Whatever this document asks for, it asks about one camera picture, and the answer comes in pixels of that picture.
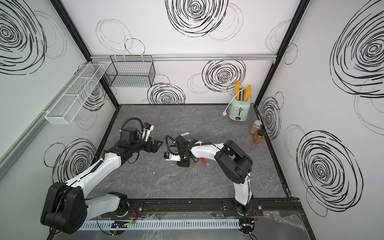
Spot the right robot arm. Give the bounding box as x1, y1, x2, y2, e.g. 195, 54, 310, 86
164, 135, 253, 215

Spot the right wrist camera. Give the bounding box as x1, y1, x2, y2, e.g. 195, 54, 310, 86
164, 152, 181, 162

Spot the white mesh shelf basket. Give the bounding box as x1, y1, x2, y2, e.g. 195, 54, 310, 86
45, 63, 105, 125

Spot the spice jar silver lid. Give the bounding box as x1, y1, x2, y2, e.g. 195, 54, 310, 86
250, 120, 262, 135

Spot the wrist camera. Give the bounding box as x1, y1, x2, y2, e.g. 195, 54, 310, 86
164, 152, 181, 162
142, 123, 154, 142

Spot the spice jar black lid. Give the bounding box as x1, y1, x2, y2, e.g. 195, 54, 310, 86
253, 129, 265, 144

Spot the white toaster power cord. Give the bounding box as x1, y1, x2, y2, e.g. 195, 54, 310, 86
222, 89, 242, 117

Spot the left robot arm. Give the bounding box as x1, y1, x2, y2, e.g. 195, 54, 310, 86
40, 118, 163, 240

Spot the grey slotted cable duct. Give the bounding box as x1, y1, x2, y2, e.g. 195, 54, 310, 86
79, 219, 241, 232

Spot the mint green toaster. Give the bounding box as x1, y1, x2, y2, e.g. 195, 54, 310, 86
228, 88, 252, 122

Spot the black wire basket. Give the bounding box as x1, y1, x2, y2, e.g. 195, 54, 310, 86
104, 55, 156, 88

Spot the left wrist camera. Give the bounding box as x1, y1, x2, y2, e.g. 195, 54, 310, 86
142, 123, 154, 142

